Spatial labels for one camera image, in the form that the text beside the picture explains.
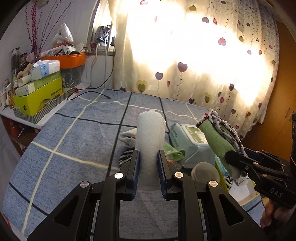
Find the yellow green cardboard box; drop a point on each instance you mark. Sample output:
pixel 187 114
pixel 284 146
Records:
pixel 35 101

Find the heart pattern curtain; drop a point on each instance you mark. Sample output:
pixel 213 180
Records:
pixel 221 55

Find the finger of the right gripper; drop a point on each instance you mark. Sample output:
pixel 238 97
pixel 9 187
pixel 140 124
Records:
pixel 239 161

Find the blue plaid bed sheet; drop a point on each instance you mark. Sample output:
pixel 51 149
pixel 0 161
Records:
pixel 80 143

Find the white side shelf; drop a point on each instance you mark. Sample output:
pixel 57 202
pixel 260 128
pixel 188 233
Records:
pixel 9 113

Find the white towel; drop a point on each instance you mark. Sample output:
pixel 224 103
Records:
pixel 150 139

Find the wet wipes pack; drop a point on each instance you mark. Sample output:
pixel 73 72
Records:
pixel 189 140

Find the white blue tissue pack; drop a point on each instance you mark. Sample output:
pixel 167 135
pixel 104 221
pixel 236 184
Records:
pixel 44 68

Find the black white striped sock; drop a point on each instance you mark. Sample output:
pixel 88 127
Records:
pixel 126 156

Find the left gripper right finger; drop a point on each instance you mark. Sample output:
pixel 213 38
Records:
pixel 166 171

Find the light blue grey sock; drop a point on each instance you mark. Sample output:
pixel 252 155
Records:
pixel 128 137

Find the right hand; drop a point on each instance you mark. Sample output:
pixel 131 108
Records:
pixel 273 211

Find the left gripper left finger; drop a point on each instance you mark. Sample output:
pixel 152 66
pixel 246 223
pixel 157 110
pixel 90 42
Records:
pixel 128 189

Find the striped tray box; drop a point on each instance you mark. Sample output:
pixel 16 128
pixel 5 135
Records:
pixel 50 105

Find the orange plastic bin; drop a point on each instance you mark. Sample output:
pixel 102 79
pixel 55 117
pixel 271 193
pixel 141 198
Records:
pixel 68 61

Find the pink twig decoration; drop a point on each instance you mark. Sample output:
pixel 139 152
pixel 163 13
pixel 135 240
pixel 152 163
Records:
pixel 38 33

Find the green microfiber cloth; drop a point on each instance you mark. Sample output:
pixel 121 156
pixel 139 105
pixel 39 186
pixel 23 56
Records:
pixel 172 154

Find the green tray box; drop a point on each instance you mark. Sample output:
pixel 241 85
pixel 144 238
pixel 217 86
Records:
pixel 242 190

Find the green cloth with trim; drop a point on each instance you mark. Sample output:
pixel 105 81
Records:
pixel 222 138

